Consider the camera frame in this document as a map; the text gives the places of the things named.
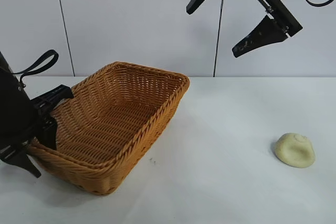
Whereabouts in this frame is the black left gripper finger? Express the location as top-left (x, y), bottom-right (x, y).
top-left (38, 115), bottom-right (58, 151)
top-left (10, 146), bottom-right (42, 178)

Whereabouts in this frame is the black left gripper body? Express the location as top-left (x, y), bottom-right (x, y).
top-left (0, 50), bottom-right (75, 162)

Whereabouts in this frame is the woven wicker basket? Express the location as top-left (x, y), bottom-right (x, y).
top-left (26, 61), bottom-right (191, 196)

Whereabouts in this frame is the pale egg yolk pastry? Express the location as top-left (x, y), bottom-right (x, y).
top-left (275, 132), bottom-right (316, 168)

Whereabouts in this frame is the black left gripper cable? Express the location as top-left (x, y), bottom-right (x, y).
top-left (13, 49), bottom-right (59, 83)

